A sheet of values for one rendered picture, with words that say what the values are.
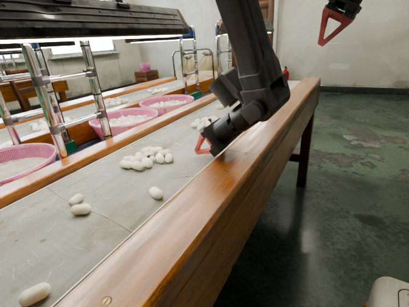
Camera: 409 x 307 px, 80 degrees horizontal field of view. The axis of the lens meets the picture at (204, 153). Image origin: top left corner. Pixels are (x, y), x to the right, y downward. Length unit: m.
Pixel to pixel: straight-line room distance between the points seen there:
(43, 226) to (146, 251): 0.23
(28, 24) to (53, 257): 0.36
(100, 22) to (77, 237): 0.41
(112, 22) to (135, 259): 0.47
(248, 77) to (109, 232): 0.35
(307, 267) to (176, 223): 1.05
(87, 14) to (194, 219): 0.43
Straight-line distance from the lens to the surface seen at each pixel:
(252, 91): 0.46
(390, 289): 1.04
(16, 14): 0.51
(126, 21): 0.64
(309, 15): 5.23
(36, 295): 0.40
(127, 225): 0.46
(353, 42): 5.11
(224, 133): 0.55
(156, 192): 0.49
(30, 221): 0.57
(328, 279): 1.37
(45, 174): 0.68
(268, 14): 5.38
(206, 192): 0.46
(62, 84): 3.58
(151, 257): 0.36
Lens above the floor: 1.02
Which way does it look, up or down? 25 degrees down
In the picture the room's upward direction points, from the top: 4 degrees counter-clockwise
